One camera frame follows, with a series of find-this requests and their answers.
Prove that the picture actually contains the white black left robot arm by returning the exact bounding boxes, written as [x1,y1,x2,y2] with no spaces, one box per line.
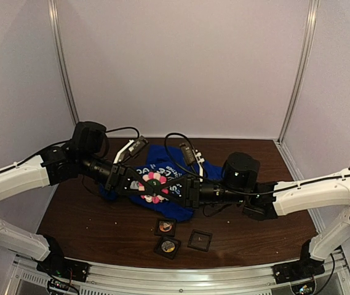
[0,121,180,262]

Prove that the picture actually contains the blue printed t-shirt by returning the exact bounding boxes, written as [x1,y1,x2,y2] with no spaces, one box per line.
[98,144,223,222]

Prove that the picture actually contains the pink flower plush brooch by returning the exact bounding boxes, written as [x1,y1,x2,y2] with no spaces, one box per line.
[138,171,169,204]

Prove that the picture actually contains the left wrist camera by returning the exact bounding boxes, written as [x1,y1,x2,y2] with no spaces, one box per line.
[113,136,149,164]

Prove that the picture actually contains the black display box lower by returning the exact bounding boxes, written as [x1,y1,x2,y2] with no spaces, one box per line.
[154,235,181,260]

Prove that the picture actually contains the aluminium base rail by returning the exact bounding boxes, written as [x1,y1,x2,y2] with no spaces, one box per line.
[0,250,350,294]

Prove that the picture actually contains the black left camera cable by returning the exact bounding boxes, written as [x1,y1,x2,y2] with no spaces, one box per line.
[81,126,140,194]

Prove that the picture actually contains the left aluminium frame post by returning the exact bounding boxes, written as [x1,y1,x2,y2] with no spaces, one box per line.
[47,0,79,125]

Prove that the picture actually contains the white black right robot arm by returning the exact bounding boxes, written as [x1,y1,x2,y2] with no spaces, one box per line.
[138,153,350,262]

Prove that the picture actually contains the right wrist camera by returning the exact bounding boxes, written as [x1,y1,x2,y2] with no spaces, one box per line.
[179,143,205,177]

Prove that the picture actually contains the black right camera cable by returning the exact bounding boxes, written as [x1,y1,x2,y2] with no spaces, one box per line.
[164,132,280,194]

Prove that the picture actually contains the black camera cable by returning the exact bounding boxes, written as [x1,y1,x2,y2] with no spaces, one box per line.
[81,126,140,194]
[164,132,280,194]

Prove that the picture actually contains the right aluminium frame post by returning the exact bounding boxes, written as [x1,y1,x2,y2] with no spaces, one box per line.
[277,0,320,145]

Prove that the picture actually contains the black display box right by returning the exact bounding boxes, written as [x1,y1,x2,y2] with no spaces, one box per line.
[187,229,213,252]

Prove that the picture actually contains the black display box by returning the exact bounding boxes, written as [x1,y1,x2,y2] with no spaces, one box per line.
[154,218,177,237]
[187,229,213,252]
[154,235,181,260]

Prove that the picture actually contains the aluminium frame post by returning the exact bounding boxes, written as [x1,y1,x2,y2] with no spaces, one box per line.
[47,0,79,125]
[277,0,320,145]

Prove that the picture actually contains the small round badge brooch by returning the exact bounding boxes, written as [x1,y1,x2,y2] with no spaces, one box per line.
[161,240,176,253]

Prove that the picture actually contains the black display box upper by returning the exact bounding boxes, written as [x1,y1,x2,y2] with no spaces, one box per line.
[154,218,177,237]

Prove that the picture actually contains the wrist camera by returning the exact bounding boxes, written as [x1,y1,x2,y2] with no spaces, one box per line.
[113,136,149,164]
[179,143,205,177]

